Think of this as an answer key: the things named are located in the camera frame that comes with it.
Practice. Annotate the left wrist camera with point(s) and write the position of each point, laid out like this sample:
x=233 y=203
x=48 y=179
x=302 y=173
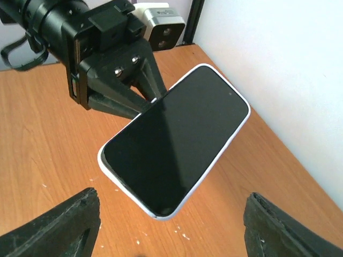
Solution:
x=164 y=25

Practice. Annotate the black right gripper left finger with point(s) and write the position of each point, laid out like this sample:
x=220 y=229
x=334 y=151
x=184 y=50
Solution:
x=69 y=229

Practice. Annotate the black smartphone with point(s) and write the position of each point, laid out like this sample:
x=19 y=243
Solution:
x=174 y=142

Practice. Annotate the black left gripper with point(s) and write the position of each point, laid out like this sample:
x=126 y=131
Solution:
x=104 y=54

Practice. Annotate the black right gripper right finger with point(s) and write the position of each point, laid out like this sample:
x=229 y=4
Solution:
x=269 y=231

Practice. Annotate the lavender phone case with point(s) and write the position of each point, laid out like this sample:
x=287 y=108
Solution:
x=107 y=171

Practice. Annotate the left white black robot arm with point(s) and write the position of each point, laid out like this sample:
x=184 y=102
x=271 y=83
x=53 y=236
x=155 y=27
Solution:
x=42 y=22

